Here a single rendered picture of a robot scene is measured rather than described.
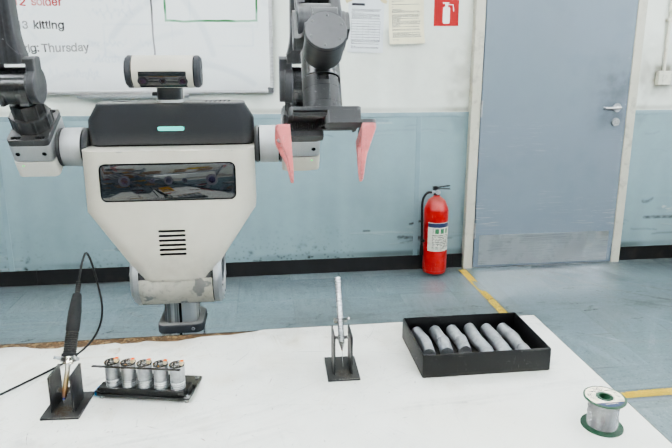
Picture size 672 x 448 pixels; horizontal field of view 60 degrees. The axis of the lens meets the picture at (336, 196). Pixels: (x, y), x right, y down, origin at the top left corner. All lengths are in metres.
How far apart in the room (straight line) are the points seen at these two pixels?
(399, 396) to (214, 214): 0.59
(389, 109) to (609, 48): 1.39
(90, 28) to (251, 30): 0.87
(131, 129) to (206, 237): 0.30
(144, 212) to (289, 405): 0.58
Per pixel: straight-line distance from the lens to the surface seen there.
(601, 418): 1.03
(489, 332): 1.24
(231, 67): 3.48
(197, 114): 1.41
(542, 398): 1.10
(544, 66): 3.84
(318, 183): 3.58
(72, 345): 1.09
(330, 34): 0.81
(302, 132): 0.86
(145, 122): 1.43
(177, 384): 1.05
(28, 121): 1.45
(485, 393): 1.09
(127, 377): 1.08
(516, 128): 3.80
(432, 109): 3.66
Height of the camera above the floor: 1.30
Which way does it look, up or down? 13 degrees down
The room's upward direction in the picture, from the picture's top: straight up
